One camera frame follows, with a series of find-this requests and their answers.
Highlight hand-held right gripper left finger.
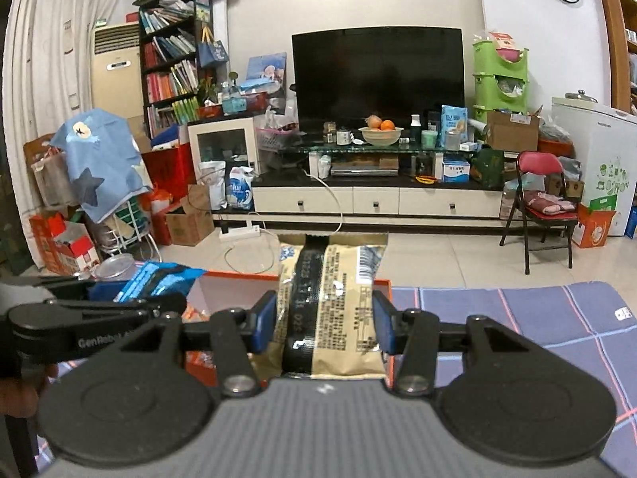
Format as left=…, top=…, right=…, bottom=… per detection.
left=112, top=290, right=278, bottom=398

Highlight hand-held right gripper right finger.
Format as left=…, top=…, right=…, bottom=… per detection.
left=372, top=290, right=535, bottom=396

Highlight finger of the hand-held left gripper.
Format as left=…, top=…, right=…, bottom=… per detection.
left=47, top=293, right=187, bottom=320
left=30, top=276, right=98, bottom=300

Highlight bright blue snack packet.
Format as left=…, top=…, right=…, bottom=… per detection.
left=90, top=260, right=207, bottom=304

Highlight orange cardboard box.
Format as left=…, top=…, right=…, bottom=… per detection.
left=182, top=270, right=399, bottom=389

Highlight beige black snack packet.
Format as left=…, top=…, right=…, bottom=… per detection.
left=249, top=233, right=389, bottom=379

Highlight person's left hand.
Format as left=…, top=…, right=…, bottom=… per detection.
left=0, top=362, right=58, bottom=416

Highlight grey round tin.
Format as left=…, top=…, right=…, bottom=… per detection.
left=94, top=254, right=136, bottom=280

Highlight red gift boxes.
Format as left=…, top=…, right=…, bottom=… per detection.
left=29, top=209, right=100, bottom=276

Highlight white power strip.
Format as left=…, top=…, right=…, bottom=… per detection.
left=219, top=226, right=260, bottom=242

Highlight open brown cardboard box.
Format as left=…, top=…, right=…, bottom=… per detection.
left=165, top=198, right=216, bottom=247

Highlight white black TV stand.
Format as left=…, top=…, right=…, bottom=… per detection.
left=251, top=132, right=503, bottom=220

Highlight blue star print cloth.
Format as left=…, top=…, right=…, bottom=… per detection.
left=50, top=108, right=152, bottom=224

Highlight blue white bag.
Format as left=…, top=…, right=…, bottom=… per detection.
left=226, top=165, right=256, bottom=210

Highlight white pouch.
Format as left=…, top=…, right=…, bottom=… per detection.
left=199, top=160, right=228, bottom=210

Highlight silver media player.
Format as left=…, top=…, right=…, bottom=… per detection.
left=331, top=162, right=399, bottom=177

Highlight blue plaid blanket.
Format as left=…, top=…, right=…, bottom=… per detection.
left=30, top=281, right=637, bottom=478

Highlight blue white carton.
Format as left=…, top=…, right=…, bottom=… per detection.
left=442, top=159, right=473, bottom=183

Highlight pink plastic basket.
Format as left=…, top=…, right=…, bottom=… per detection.
left=256, top=124, right=299, bottom=153

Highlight dark green bag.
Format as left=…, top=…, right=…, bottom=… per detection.
left=472, top=148, right=504, bottom=191

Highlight fruit bowl with oranges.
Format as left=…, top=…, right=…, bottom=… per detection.
left=359, top=116, right=403, bottom=147

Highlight white glass door cabinet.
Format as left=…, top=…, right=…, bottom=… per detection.
left=188, top=116, right=260, bottom=180

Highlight pink folded clothes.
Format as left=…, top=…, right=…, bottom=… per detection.
left=528, top=192, right=575, bottom=216

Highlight beige standing air conditioner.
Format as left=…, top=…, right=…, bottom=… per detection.
left=91, top=22, right=145, bottom=120

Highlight blue white standing packet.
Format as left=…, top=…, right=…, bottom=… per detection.
left=440, top=104, right=469, bottom=149

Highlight red folding chair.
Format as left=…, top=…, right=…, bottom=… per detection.
left=499, top=152, right=580, bottom=274

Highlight white curtain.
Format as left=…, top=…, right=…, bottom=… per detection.
left=0, top=0, right=133, bottom=270

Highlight black bookshelf with books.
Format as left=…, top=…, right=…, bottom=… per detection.
left=133, top=0, right=244, bottom=135

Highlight orange white paper bag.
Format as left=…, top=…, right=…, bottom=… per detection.
left=571, top=198, right=617, bottom=250

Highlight black television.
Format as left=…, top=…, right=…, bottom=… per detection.
left=291, top=26, right=466, bottom=135

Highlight blue picture board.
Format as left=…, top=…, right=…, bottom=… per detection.
left=245, top=52, right=288, bottom=91

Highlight green plastic storage rack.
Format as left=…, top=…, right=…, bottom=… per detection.
left=472, top=40, right=529, bottom=125

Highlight blue tote bag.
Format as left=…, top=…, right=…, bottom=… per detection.
left=197, top=25, right=230, bottom=68

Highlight white chest freezer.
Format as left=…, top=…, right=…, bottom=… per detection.
left=551, top=97, right=637, bottom=237

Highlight wooden shelf unit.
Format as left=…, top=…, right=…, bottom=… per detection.
left=600, top=0, right=637, bottom=115

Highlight white cable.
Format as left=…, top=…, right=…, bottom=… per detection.
left=224, top=169, right=344, bottom=274

